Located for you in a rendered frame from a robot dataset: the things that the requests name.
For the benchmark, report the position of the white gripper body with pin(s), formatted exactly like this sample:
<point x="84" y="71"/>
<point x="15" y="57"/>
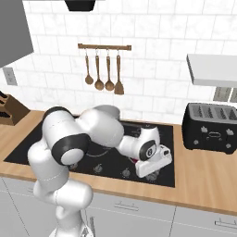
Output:
<point x="152" y="165"/>

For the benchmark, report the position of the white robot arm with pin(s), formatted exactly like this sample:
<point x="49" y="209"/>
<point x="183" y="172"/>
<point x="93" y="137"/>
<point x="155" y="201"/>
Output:
<point x="95" y="129"/>

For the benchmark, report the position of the black hob knob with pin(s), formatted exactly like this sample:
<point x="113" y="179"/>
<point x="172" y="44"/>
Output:
<point x="152" y="177"/>
<point x="73" y="167"/>
<point x="98" y="168"/>
<point x="126" y="172"/>

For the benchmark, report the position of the grey drawer front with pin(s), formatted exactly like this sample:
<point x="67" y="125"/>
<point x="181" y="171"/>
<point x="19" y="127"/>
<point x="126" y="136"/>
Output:
<point x="15" y="185"/>
<point x="197" y="220"/>
<point x="145" y="208"/>

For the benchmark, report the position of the black toaster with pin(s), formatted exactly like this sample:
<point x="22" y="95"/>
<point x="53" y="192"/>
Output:
<point x="209" y="132"/>

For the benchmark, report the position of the grey cupboard door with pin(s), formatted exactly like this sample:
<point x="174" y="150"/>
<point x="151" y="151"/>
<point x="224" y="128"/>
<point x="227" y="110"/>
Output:
<point x="129" y="227"/>

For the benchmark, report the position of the grey metal pot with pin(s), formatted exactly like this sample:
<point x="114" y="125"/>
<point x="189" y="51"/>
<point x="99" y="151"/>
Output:
<point x="108" y="110"/>

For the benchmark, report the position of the wooden spatula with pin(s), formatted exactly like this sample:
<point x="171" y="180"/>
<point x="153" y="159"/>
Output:
<point x="118" y="88"/>

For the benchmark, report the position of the wooden round spoon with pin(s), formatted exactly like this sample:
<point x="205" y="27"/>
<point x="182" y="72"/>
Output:
<point x="109" y="84"/>

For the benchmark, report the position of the wooden ladle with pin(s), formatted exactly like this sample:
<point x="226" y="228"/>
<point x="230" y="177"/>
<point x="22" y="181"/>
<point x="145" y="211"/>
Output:
<point x="99" y="84"/>

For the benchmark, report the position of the small wooden spoon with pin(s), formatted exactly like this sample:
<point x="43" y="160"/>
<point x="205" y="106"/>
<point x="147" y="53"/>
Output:
<point x="89" y="79"/>

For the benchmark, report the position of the black glass hob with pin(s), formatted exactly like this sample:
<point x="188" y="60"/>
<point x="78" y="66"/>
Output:
<point x="27" y="148"/>

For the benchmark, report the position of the wooden knife block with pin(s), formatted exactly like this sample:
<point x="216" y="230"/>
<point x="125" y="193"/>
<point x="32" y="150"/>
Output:
<point x="14" y="109"/>

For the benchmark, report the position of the black range hood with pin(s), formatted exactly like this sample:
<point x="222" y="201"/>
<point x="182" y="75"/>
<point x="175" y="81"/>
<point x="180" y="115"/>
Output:
<point x="80" y="4"/>

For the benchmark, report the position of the grey wall socket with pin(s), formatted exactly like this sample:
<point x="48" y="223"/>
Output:
<point x="222" y="94"/>
<point x="234" y="95"/>
<point x="10" y="76"/>

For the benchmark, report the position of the white wall shelf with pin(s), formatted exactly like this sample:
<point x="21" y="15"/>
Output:
<point x="213" y="72"/>

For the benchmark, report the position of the wooden utensil rail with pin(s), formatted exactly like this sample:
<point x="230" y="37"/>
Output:
<point x="105" y="47"/>

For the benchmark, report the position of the grey wall cupboard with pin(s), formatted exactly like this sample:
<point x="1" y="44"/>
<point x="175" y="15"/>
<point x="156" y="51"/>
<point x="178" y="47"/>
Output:
<point x="14" y="27"/>

